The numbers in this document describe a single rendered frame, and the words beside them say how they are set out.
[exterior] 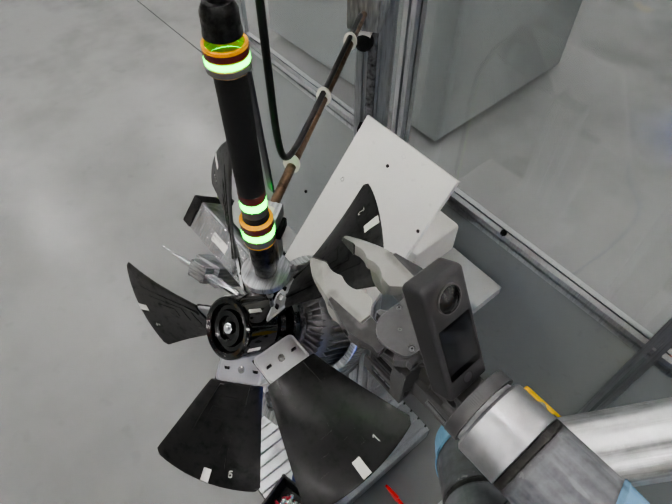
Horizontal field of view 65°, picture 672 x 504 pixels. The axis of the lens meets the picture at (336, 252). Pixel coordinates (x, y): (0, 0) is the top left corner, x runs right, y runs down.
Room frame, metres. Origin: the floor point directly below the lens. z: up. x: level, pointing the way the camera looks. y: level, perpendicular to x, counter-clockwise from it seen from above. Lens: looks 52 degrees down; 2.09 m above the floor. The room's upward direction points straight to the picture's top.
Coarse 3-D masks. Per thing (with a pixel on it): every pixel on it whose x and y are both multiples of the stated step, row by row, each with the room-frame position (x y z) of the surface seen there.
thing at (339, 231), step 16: (368, 192) 0.64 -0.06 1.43; (352, 208) 0.63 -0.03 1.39; (368, 208) 0.60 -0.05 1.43; (352, 224) 0.59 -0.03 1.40; (336, 240) 0.58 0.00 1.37; (368, 240) 0.53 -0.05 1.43; (320, 256) 0.56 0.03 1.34; (336, 256) 0.53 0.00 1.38; (352, 256) 0.51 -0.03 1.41; (304, 272) 0.55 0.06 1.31; (336, 272) 0.50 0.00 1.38; (352, 272) 0.48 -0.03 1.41; (368, 272) 0.47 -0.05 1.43; (304, 288) 0.50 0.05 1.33; (288, 304) 0.49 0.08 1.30
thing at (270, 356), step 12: (288, 336) 0.49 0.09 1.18; (276, 348) 0.46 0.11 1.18; (288, 348) 0.46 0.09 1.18; (300, 348) 0.46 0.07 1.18; (264, 360) 0.44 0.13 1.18; (276, 360) 0.44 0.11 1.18; (288, 360) 0.44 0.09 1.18; (300, 360) 0.44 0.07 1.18; (264, 372) 0.42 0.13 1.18; (276, 372) 0.42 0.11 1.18
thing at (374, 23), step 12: (348, 0) 1.01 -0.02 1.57; (360, 0) 1.00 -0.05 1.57; (372, 0) 0.99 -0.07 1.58; (384, 0) 1.01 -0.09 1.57; (348, 12) 1.01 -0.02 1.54; (360, 12) 1.00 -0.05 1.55; (372, 12) 0.99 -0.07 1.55; (384, 12) 1.02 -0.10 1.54; (348, 24) 1.01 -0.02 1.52; (372, 24) 0.99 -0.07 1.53
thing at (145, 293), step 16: (128, 272) 0.68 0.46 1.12; (144, 288) 0.64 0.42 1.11; (160, 288) 0.62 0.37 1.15; (144, 304) 0.64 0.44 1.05; (160, 304) 0.61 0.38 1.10; (176, 304) 0.59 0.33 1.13; (192, 304) 0.57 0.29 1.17; (160, 320) 0.62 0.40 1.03; (176, 320) 0.59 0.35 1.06; (192, 320) 0.57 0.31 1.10; (160, 336) 0.61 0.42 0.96; (176, 336) 0.60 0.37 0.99; (192, 336) 0.58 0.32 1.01
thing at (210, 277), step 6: (162, 246) 0.81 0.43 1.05; (174, 252) 0.79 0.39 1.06; (180, 258) 0.76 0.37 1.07; (186, 258) 0.76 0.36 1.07; (186, 264) 0.74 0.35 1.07; (210, 276) 0.69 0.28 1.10; (216, 276) 0.69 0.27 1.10; (210, 282) 0.68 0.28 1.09; (216, 282) 0.67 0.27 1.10; (222, 282) 0.67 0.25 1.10; (222, 288) 0.65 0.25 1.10; (228, 288) 0.65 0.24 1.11; (234, 288) 0.65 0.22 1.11; (234, 294) 0.63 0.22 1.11; (240, 294) 0.63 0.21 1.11
